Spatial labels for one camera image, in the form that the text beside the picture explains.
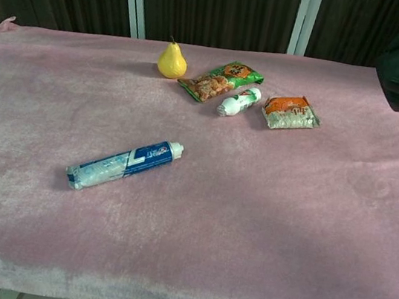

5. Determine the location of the blue and white toothpaste tube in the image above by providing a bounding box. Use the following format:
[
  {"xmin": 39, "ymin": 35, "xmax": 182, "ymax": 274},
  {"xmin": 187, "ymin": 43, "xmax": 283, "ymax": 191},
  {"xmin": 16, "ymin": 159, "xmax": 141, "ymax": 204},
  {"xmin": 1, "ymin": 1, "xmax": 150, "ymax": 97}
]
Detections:
[{"xmin": 62, "ymin": 125, "xmax": 186, "ymax": 206}]

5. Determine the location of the green rice cracker bag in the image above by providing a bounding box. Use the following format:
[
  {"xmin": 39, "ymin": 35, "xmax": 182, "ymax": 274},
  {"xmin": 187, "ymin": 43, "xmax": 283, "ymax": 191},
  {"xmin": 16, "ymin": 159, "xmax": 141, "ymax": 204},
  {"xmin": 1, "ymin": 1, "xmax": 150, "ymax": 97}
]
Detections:
[{"xmin": 174, "ymin": 53, "xmax": 267, "ymax": 112}]

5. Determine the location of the orange and silver snack packet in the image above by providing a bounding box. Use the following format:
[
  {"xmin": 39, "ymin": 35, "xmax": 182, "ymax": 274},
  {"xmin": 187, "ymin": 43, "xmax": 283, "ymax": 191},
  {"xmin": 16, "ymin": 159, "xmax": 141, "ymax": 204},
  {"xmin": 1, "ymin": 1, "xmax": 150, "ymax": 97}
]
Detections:
[{"xmin": 260, "ymin": 90, "xmax": 325, "ymax": 137}]

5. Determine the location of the pink plush table cloth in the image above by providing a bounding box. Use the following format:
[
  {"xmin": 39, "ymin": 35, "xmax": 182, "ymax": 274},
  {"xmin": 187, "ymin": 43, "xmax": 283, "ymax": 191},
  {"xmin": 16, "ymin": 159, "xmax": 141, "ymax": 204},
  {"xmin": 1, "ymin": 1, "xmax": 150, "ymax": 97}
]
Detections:
[{"xmin": 0, "ymin": 10, "xmax": 399, "ymax": 299}]

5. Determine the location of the yellow pear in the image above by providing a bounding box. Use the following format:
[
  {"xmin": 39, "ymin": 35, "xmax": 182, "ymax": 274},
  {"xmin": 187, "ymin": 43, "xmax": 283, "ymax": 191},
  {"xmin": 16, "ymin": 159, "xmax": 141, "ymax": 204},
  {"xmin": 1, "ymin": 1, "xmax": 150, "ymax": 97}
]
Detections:
[{"xmin": 155, "ymin": 34, "xmax": 192, "ymax": 82}]

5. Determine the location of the small white drink bottle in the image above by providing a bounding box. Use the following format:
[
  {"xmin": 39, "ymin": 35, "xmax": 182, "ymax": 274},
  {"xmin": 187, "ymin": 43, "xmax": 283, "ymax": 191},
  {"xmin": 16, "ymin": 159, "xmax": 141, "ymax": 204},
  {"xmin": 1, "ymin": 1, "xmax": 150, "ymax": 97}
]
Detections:
[{"xmin": 215, "ymin": 82, "xmax": 263, "ymax": 123}]

